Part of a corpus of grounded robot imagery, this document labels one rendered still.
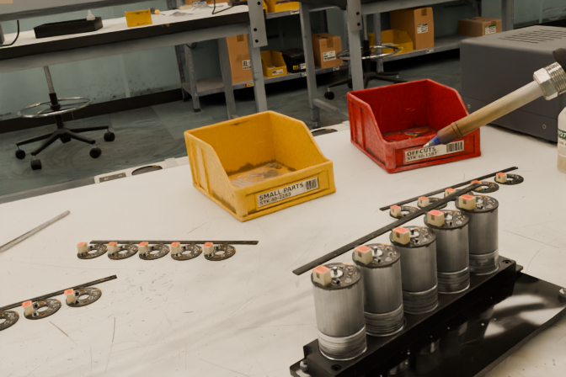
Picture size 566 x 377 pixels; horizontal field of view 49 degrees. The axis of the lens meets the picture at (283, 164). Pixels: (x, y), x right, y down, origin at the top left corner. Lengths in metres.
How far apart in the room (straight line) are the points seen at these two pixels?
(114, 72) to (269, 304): 4.30
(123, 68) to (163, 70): 0.29
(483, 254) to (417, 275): 0.06
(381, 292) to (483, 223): 0.08
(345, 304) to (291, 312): 0.10
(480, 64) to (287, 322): 0.43
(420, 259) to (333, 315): 0.06
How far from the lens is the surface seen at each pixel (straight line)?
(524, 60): 0.68
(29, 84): 4.68
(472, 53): 0.74
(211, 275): 0.46
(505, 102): 0.32
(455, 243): 0.36
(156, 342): 0.40
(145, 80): 4.70
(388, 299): 0.33
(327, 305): 0.31
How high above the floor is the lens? 0.97
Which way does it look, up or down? 19 degrees down
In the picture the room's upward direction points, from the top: 7 degrees counter-clockwise
